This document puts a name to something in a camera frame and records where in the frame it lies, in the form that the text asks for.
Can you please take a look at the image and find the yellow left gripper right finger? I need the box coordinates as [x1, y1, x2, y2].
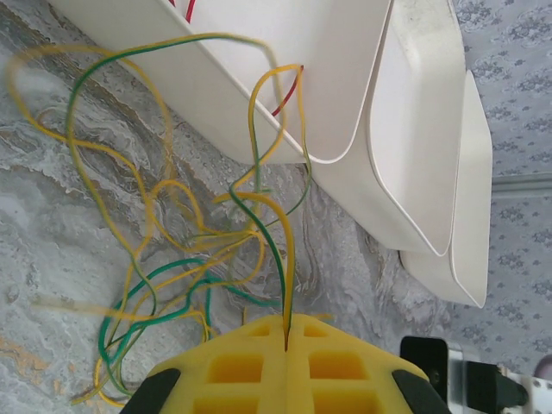
[286, 313, 452, 414]

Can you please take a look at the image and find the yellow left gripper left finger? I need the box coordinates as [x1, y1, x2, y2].
[114, 313, 289, 414]

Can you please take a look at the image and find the green cable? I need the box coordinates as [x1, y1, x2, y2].
[97, 275, 215, 396]
[97, 258, 281, 367]

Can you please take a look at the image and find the yellow-green striped cable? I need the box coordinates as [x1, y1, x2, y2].
[64, 34, 288, 389]
[213, 63, 311, 353]

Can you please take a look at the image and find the short red cable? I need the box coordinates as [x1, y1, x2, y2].
[272, 64, 305, 117]

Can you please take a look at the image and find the cream plastic tray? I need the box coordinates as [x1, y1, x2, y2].
[45, 0, 394, 166]
[398, 71, 493, 310]
[365, 0, 466, 256]

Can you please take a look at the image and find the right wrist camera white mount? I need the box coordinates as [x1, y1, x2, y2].
[399, 336, 552, 414]

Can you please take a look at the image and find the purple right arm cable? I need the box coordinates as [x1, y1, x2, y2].
[533, 358, 552, 383]

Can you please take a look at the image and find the aluminium frame rail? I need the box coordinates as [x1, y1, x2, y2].
[491, 173, 552, 198]

